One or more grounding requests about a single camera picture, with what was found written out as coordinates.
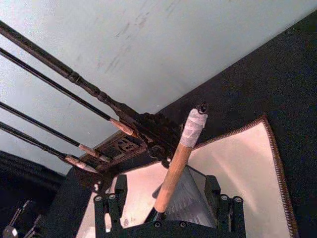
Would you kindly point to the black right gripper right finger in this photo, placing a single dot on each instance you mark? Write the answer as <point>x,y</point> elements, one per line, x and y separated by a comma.
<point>230,213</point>

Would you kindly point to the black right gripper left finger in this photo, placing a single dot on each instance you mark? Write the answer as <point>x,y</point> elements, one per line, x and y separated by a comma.
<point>121,186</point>

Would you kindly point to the wooden brush with taped end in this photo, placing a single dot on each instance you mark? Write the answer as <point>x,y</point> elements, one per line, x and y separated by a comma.
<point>174,171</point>

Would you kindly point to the white mat with brown stitching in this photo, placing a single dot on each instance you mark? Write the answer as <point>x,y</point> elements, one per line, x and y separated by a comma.
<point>242,168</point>

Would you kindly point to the dark carved wooden brush rack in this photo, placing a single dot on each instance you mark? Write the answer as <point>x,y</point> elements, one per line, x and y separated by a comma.
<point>153,129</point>

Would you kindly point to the black table cloth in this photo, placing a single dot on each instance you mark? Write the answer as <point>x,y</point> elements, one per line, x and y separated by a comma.
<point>272,81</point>

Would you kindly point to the dark metal bracket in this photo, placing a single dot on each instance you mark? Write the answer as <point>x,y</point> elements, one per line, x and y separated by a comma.
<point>23,220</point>

